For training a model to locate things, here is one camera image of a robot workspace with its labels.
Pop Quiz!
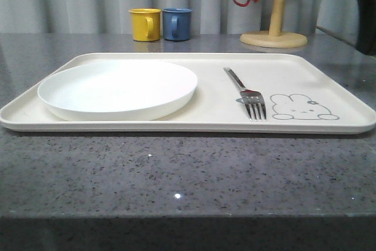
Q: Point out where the cream rabbit serving tray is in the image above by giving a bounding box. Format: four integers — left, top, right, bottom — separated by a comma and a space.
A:
1, 53, 375, 134

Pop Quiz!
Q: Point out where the yellow enamel mug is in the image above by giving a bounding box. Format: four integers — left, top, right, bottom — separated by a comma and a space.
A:
129, 8, 161, 42

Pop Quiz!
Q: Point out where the stainless steel fork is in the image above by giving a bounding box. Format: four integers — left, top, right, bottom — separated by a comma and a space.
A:
223, 67, 267, 121

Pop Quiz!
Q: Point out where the wooden mug tree stand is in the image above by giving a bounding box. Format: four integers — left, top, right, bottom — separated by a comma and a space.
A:
240, 0, 308, 48

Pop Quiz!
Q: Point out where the white round plate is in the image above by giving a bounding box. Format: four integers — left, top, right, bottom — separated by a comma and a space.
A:
38, 60, 198, 121

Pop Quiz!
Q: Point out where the blue enamel mug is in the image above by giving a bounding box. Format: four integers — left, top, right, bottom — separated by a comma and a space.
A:
162, 8, 192, 41

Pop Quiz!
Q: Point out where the grey pleated curtain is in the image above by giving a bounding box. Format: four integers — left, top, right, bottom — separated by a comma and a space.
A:
1, 0, 358, 36

